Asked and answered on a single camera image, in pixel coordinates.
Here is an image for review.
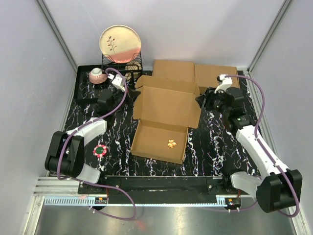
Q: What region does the cream ceramic mug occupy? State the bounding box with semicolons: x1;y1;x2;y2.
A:
125;61;142;81

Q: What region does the black wire plate rack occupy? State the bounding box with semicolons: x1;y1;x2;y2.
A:
101;52;143;76

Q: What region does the cardboard box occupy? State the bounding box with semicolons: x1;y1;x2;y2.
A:
195;64;238;94
131;75;201;164
152;60;195;82

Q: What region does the pink green flower coaster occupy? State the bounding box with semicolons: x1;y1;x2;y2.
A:
93;144;107;158

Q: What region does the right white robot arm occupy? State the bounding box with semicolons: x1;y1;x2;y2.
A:
197;87;303;214

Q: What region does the red maple leaf ornament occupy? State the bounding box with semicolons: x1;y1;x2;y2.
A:
167;140;177;148

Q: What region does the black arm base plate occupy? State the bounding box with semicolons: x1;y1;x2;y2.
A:
98;176;246;195

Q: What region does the pink patterned bowl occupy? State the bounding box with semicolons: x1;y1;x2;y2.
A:
89;68;107;84

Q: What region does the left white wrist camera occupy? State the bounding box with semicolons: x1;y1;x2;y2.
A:
108;73;125;92

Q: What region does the cream pink floral plate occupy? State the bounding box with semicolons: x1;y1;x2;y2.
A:
99;25;141;63

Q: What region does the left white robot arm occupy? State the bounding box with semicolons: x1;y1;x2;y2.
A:
45;89;127;194

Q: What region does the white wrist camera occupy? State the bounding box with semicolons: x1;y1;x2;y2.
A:
214;74;232;94
108;73;125;92

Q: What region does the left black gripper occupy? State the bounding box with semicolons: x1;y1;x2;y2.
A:
110;85;141;115

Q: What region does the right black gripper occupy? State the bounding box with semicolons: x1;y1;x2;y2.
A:
195;87;230;117

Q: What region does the black wire tray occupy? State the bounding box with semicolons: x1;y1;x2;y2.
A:
74;65;145;105

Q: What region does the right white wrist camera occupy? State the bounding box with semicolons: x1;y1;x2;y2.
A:
214;74;232;94

